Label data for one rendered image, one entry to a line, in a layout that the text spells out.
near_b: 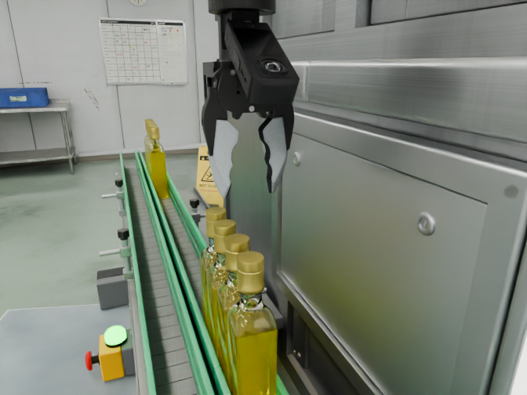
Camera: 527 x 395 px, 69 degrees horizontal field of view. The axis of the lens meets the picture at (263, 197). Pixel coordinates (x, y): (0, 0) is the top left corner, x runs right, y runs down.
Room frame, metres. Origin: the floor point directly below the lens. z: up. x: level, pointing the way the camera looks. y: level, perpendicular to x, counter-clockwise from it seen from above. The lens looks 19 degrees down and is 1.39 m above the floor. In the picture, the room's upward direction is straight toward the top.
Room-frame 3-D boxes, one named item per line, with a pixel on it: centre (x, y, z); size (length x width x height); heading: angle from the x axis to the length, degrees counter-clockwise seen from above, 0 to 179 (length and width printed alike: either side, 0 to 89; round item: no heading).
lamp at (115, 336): (0.69, 0.32, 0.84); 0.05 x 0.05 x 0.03
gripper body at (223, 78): (0.46, 0.03, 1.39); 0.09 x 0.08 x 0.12; 20
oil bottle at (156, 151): (1.49, 0.42, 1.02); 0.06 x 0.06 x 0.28; 21
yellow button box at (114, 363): (0.69, 0.32, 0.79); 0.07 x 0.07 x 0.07; 21
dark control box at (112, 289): (0.95, 0.42, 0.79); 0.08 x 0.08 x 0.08; 21
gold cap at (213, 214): (0.60, 0.08, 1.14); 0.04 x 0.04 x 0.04
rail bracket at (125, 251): (0.85, 0.36, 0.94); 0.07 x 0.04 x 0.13; 111
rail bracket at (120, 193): (1.28, 0.53, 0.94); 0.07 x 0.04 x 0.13; 111
